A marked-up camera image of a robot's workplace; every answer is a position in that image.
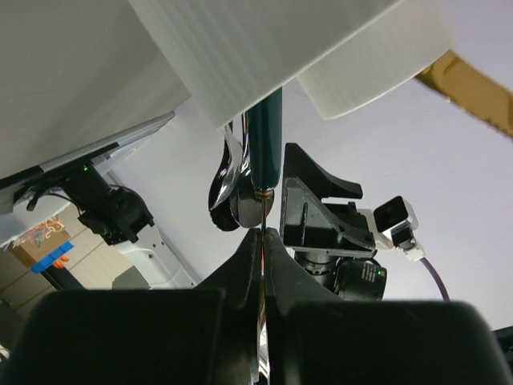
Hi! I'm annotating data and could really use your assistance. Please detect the gold spoon green handle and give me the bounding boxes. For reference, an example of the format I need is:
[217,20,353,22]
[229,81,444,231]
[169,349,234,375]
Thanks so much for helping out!
[246,88,283,384]

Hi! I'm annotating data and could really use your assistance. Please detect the white divided round container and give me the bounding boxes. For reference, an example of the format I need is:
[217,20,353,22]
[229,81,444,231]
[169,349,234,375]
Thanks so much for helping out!
[1,1,452,177]

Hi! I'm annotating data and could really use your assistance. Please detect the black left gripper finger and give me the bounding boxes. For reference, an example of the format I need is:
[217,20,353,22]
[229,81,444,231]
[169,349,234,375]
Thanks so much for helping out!
[11,229,261,384]

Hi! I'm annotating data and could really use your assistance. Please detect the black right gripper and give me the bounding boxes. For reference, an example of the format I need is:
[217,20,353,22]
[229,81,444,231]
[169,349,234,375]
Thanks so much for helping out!
[263,143,505,384]

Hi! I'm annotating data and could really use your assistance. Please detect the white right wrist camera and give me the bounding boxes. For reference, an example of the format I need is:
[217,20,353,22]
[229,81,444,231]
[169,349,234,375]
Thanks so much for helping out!
[358,196,426,261]

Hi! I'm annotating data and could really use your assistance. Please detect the silver ornate spoon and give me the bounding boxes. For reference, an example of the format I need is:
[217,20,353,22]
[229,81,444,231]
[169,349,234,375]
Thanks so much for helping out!
[208,122,249,232]

